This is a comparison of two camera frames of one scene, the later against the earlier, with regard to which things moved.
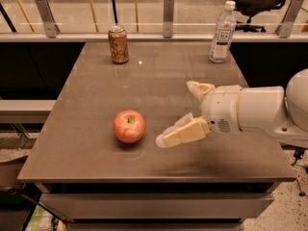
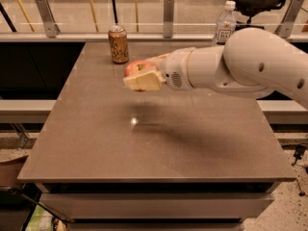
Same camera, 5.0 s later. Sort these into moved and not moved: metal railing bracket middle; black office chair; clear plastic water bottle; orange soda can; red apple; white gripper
Moved: white gripper; red apple
Not moved: clear plastic water bottle; black office chair; orange soda can; metal railing bracket middle
